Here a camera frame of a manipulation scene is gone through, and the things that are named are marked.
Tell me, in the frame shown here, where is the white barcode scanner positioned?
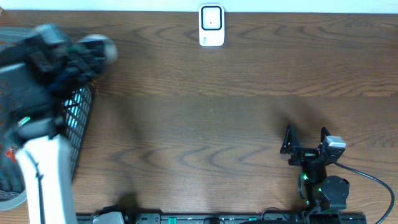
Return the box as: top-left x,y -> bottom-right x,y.
198,4 -> 225,47

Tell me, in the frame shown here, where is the green lid jar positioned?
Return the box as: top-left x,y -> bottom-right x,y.
78,34 -> 118,64

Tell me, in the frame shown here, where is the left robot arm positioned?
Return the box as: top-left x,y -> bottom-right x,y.
1,34 -> 118,223

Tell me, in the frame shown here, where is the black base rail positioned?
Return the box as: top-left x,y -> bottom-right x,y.
76,212 -> 368,224

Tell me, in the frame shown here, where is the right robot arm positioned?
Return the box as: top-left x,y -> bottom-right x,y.
280,124 -> 349,212

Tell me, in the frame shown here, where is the grey plastic shopping basket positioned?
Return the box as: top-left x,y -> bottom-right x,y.
1,27 -> 93,211

